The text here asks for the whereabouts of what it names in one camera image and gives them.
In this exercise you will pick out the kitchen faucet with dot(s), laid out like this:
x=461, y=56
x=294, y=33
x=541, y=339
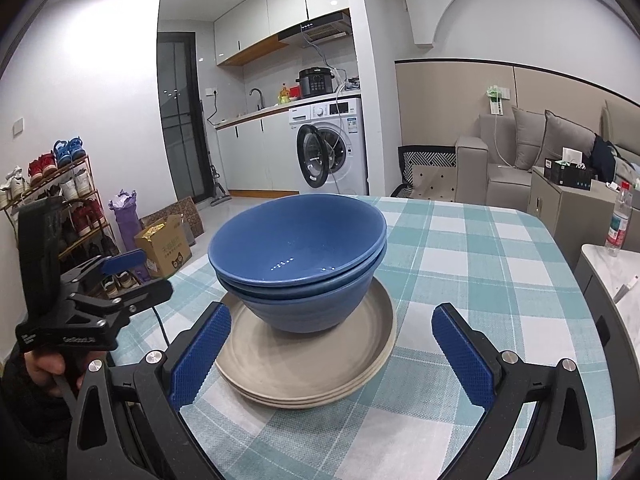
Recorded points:
x=260, y=95

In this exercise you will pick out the person's left hand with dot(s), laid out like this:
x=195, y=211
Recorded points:
x=42, y=367

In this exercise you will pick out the dark glass door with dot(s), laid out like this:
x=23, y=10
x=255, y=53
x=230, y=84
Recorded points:
x=180, y=135

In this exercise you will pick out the blue bowl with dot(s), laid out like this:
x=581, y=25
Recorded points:
x=300, y=292
x=300, y=240
x=305, y=317

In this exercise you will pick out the purple bag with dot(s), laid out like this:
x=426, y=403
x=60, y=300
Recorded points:
x=125, y=225

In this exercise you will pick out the brown patterned board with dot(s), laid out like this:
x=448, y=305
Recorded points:
x=187, y=212

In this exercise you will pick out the beige side cabinet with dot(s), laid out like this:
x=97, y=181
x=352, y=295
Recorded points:
x=565, y=220

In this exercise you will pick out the white washing machine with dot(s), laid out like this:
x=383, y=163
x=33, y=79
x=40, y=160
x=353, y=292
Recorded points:
x=350, y=160

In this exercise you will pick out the shoe rack with shoes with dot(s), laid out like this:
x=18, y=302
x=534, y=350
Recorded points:
x=65, y=152

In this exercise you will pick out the cream plate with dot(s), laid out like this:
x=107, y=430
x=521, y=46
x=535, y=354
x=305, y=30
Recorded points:
x=305, y=406
x=305, y=397
x=280, y=360

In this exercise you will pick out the range hood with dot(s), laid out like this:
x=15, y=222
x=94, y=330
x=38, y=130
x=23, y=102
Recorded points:
x=320, y=30

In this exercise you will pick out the white lower kitchen cabinets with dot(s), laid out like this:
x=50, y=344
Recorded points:
x=260, y=155

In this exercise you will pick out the white upper kitchen cabinets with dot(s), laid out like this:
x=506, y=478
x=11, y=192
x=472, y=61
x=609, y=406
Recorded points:
x=285, y=10

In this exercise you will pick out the black patterned chair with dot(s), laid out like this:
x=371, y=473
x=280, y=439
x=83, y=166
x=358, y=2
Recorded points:
x=430, y=160

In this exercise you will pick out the teal checked tablecloth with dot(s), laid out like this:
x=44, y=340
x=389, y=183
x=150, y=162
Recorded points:
x=450, y=260

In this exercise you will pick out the floor mop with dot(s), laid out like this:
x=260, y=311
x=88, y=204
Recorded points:
x=220, y=195

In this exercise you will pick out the black pressure cooker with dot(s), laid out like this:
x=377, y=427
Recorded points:
x=316, y=82

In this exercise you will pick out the yellow bottle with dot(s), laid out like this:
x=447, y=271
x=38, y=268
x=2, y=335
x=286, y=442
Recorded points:
x=284, y=95

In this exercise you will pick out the cardboard box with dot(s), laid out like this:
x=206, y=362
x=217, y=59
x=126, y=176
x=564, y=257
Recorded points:
x=167, y=252

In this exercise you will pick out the white wall switch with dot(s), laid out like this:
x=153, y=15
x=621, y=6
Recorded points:
x=18, y=127

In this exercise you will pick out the dark bag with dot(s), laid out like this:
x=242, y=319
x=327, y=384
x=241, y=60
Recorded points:
x=605, y=157

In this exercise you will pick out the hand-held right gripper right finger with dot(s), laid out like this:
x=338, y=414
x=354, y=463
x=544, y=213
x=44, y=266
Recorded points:
x=462, y=355

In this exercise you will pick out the grey sofa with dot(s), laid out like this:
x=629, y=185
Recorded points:
x=500, y=185

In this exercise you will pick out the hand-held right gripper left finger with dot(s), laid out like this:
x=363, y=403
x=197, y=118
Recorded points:
x=200, y=355

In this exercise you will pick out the clear plastic bottle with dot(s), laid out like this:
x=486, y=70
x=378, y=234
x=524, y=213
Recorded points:
x=617, y=230

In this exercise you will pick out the metal shoe rack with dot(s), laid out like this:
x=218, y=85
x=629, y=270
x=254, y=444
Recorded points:
x=98, y=200

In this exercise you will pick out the grey cushion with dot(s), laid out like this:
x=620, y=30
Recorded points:
x=527, y=137
x=565, y=140

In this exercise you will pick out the white kitchen cabinets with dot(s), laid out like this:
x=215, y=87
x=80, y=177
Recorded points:
x=285, y=10
x=260, y=155

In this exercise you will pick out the red container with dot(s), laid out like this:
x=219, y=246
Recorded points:
x=296, y=92

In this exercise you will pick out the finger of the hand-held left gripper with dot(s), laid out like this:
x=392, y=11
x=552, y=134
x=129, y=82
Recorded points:
x=125, y=261
x=145, y=296

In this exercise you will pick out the white wall socket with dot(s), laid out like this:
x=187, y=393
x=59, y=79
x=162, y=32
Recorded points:
x=211, y=93

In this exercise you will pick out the black box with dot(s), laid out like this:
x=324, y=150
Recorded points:
x=567, y=176

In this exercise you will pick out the person's left forearm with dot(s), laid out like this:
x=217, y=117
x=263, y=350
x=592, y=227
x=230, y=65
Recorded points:
x=25, y=420

